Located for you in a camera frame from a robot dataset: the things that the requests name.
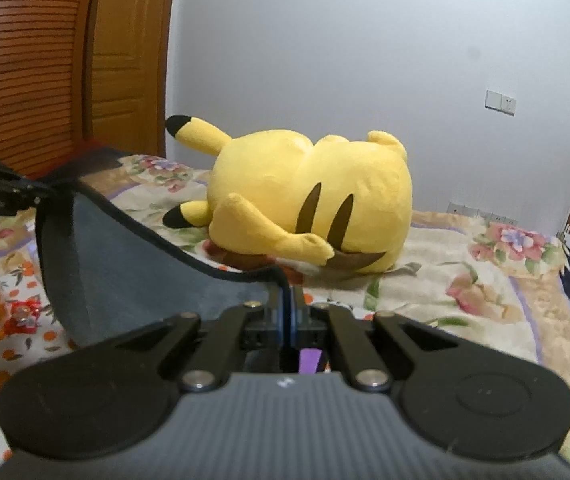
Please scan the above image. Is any white wall switch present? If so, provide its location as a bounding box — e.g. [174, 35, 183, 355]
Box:
[484, 88, 516, 117]

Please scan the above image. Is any yellow plush toy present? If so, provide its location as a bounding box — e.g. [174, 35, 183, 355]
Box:
[162, 114, 414, 277]

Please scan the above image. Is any floral blanket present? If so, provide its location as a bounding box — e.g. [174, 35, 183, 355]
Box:
[0, 152, 570, 473]

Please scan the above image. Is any small red trinket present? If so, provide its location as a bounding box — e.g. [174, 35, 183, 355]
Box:
[7, 299, 42, 335]

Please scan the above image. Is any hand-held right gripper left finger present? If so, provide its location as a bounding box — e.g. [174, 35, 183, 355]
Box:
[85, 285, 291, 394]

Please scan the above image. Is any louvered wooden wardrobe door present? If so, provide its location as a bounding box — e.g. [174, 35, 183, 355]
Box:
[0, 0, 100, 181]

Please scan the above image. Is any grey-blue towel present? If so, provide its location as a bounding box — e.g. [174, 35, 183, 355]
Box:
[35, 146, 292, 352]

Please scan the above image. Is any white wall socket row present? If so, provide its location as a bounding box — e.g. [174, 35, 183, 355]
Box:
[446, 202, 519, 227]

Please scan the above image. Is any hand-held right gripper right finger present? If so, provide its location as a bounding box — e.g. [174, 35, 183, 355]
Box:
[291, 287, 462, 394]

